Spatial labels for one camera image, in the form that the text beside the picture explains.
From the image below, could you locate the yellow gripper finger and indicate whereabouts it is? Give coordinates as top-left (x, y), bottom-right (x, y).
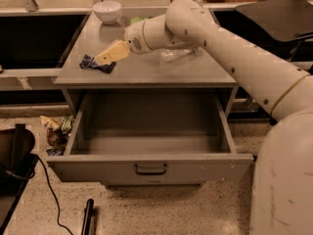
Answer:
top-left (95, 40), bottom-right (130, 65)

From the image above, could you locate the dark blue rxbar wrapper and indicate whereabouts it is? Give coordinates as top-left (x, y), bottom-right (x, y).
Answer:
top-left (79, 55), bottom-right (116, 73)

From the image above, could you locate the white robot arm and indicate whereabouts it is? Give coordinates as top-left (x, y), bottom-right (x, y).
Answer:
top-left (96, 0), bottom-right (313, 235)

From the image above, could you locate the grey metal drawer cabinet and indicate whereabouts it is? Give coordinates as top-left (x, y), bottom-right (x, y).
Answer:
top-left (53, 6), bottom-right (245, 188)

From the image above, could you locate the open grey top drawer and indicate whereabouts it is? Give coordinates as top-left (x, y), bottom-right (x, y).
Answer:
top-left (47, 89), bottom-right (252, 187)

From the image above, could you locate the green snack chip bag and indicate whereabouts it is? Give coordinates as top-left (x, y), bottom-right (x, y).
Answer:
top-left (130, 17), bottom-right (149, 25)

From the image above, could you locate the white ceramic bowl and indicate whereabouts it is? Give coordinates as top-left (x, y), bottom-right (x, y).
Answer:
top-left (93, 1), bottom-right (122, 24)

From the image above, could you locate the clear plastic water bottle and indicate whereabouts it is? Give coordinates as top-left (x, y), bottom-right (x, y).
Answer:
top-left (160, 48), bottom-right (196, 62)

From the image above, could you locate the pile of snack wrappers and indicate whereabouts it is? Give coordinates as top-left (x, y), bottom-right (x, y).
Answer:
top-left (40, 116), bottom-right (74, 156)

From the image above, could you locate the black office chair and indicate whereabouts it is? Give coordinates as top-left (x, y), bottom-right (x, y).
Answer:
top-left (235, 0), bottom-right (313, 62)

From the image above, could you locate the black drawer handle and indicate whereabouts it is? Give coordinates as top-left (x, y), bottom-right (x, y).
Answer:
top-left (134, 164), bottom-right (167, 176)

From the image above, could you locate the black power cable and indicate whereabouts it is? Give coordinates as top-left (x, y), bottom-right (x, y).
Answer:
top-left (0, 154), bottom-right (75, 235)

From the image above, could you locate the black upright handle bar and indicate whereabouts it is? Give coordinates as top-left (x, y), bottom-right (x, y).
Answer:
top-left (81, 199), bottom-right (94, 235)

